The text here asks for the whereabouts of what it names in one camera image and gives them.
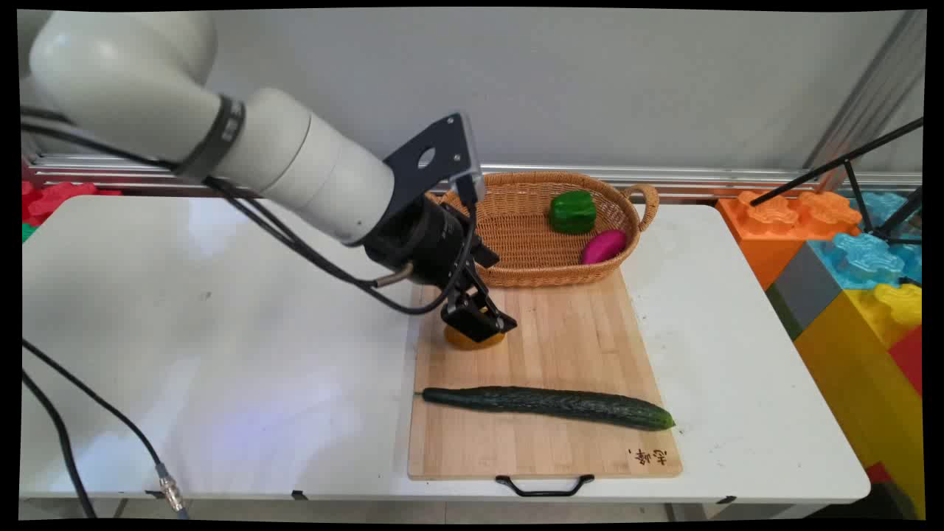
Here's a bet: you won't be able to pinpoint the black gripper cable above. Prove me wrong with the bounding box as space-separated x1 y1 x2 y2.
21 107 414 290

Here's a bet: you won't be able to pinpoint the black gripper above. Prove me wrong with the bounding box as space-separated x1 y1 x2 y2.
364 193 518 344

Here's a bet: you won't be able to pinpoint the woven wicker basket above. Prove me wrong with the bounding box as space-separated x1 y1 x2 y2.
428 171 659 288

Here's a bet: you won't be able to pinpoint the black velcro cable strap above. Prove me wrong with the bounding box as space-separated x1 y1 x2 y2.
177 94 246 181

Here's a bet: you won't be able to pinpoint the magenta toy sweet potato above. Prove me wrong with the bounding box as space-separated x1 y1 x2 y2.
580 229 628 266

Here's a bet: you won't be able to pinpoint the horizontal aluminium rail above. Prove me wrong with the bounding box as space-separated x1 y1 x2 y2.
21 153 923 204

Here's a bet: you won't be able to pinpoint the grey giant building block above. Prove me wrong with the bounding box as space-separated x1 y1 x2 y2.
766 243 841 340

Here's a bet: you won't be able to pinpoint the wooden cutting board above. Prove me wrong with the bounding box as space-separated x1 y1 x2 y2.
407 265 683 499

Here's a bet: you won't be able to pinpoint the dark green cucumber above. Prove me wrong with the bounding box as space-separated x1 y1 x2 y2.
414 386 676 432

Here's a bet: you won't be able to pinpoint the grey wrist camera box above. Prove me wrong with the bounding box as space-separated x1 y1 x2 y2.
451 113 487 207

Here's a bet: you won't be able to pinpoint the blue giant building block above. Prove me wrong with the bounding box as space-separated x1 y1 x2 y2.
808 192 924 288

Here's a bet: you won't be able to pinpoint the black camera usb cable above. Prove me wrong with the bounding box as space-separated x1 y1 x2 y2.
203 173 480 316

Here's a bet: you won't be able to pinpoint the yellow giant building block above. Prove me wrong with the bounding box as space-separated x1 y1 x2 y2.
795 282 926 517

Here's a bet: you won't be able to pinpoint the green toy bell pepper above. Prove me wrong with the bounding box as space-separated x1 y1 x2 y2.
548 190 597 235

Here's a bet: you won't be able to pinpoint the orange giant building block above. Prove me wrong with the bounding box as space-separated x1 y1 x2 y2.
717 190 862 290

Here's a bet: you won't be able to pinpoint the black cable with metal plug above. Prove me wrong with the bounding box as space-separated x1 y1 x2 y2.
21 339 189 519

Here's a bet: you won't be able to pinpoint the black tripod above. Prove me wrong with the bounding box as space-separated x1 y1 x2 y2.
751 118 924 246

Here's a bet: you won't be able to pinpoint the red giant building block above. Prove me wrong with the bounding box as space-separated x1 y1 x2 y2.
889 324 924 395

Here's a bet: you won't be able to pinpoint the slanted aluminium frame post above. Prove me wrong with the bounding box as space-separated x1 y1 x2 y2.
804 11 926 192

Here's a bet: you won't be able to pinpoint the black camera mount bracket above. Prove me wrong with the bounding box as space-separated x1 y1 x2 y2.
383 113 476 216

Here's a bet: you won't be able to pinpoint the red foam blocks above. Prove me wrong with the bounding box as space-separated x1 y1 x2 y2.
21 181 122 228

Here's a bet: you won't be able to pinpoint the plain black hanging cable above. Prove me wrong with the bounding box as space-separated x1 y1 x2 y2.
21 371 98 519

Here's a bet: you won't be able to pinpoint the orange yellow toy fruit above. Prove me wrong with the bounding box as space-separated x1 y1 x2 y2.
444 324 507 350

